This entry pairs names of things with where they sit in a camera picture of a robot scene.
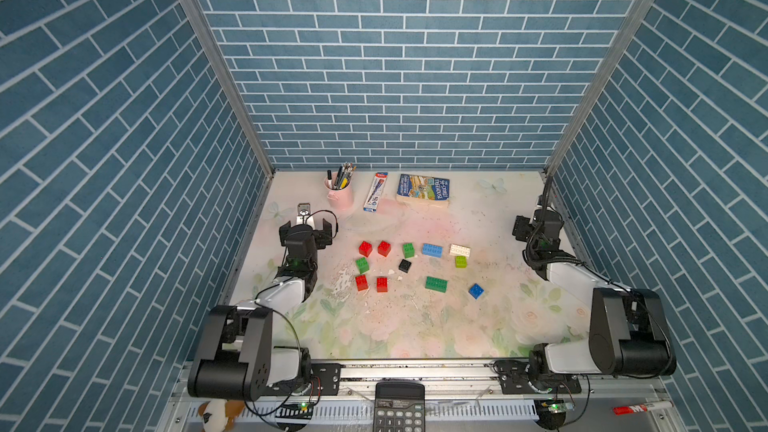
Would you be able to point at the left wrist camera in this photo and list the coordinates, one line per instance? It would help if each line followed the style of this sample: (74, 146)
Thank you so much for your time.
(303, 212)

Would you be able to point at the blue long lego brick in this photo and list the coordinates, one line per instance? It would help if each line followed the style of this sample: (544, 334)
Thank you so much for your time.
(432, 250)

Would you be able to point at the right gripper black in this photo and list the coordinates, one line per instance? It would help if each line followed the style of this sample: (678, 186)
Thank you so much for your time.
(521, 225)

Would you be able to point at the blue small lego brick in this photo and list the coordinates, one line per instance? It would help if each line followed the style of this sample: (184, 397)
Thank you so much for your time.
(476, 291)

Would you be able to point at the red white marker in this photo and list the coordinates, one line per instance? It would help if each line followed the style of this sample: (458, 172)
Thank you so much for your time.
(643, 408)

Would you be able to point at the green lego brick back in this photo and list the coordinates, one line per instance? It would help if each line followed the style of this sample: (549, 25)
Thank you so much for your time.
(408, 250)

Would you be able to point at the pink pen holder cup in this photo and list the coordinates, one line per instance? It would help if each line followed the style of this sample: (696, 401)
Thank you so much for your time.
(339, 200)

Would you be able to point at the green long lego brick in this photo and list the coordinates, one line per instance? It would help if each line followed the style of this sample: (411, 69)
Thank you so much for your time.
(436, 284)

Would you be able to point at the white red pen box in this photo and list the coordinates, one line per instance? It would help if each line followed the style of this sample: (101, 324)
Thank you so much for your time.
(375, 192)

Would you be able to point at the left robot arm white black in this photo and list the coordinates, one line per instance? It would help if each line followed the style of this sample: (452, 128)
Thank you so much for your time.
(236, 357)

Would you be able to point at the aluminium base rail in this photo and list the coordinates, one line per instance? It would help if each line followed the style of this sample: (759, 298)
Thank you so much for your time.
(461, 395)

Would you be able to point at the green lego brick left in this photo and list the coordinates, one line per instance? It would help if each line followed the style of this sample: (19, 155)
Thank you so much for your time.
(362, 265)

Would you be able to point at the brown white plush toy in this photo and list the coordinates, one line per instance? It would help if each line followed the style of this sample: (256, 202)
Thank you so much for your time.
(219, 415)

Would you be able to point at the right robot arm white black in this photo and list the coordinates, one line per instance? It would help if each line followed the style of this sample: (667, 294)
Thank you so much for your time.
(628, 333)

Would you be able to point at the black calculator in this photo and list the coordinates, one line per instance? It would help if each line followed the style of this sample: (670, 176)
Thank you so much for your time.
(399, 406)

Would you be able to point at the pens in cup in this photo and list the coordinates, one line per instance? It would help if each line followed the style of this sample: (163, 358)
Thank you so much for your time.
(340, 178)

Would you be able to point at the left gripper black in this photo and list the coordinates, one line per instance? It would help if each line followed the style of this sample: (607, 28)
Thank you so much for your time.
(323, 237)

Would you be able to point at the black lego brick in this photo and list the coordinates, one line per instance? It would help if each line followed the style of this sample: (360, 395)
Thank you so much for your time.
(405, 265)

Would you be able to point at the red lego brick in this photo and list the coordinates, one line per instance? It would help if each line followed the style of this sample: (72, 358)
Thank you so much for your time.
(384, 248)
(382, 284)
(361, 283)
(365, 249)

